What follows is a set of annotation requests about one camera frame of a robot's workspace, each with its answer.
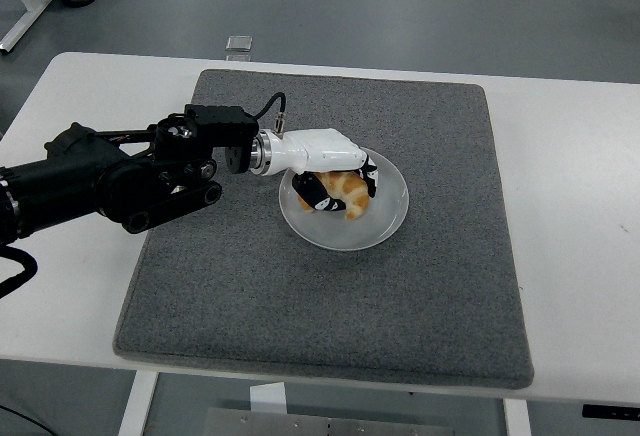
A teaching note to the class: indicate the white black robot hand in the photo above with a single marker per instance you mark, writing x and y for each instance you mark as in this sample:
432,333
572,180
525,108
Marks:
325,151

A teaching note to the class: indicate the golden croissant bread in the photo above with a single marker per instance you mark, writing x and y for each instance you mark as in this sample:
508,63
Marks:
350,188

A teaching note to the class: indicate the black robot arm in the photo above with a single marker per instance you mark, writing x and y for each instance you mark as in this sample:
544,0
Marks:
125,181

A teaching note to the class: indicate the white round plate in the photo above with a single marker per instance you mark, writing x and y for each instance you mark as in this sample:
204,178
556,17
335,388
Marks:
385,211

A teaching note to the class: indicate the small clear plastic box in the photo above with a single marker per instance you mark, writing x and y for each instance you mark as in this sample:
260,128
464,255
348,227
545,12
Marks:
239,43

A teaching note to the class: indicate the grey felt mat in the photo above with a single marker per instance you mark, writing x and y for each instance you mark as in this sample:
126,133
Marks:
325,301

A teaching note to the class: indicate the white paper label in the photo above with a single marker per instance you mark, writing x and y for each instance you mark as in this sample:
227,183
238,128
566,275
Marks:
267,398

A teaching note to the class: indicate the white table leg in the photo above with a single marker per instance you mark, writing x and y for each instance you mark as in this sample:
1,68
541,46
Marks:
137,403
516,418

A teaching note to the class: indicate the black control box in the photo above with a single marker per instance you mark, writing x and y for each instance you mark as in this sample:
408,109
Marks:
612,411

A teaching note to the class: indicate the white desk frame leg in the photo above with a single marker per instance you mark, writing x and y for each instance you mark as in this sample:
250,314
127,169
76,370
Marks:
25,11

